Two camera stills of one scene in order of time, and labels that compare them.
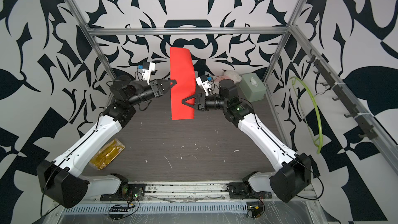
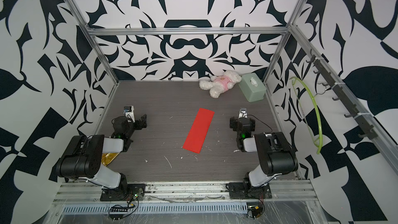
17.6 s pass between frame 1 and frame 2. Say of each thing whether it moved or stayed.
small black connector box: stayed
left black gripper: moved
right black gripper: moved
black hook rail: stayed
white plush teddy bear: stayed
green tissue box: stayed
